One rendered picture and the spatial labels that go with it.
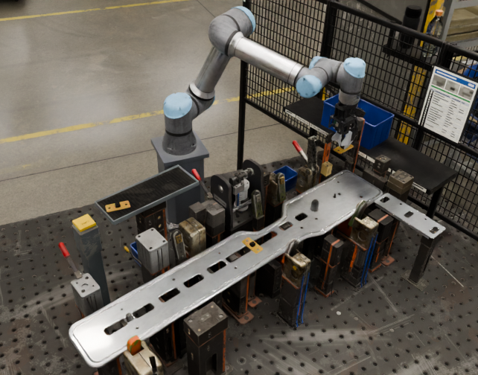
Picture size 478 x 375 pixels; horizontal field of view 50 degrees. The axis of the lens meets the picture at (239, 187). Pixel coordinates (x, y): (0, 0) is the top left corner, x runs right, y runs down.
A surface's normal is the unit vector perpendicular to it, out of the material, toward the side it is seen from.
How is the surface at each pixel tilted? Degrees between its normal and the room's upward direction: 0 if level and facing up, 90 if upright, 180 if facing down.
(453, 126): 90
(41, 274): 0
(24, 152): 0
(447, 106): 90
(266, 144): 0
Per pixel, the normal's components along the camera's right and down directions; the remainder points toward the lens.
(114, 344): 0.03, -0.78
